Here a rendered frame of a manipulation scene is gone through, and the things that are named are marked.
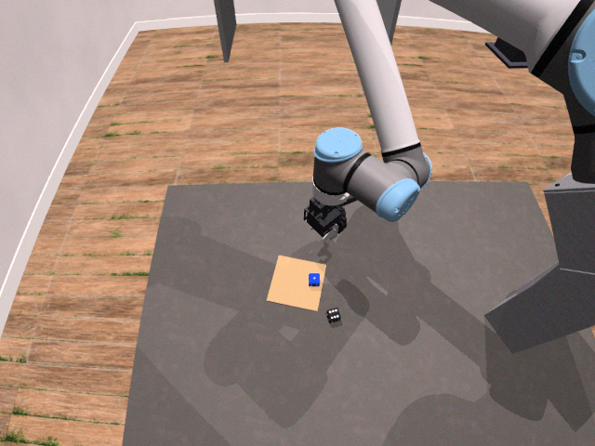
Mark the tan flat mat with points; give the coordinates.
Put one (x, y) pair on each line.
(290, 283)

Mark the black die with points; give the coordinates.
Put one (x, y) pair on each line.
(333, 315)

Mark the blue die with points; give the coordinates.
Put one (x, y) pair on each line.
(314, 279)

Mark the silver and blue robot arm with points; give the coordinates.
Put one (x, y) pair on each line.
(559, 48)

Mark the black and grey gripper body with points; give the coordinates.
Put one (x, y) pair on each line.
(321, 219)

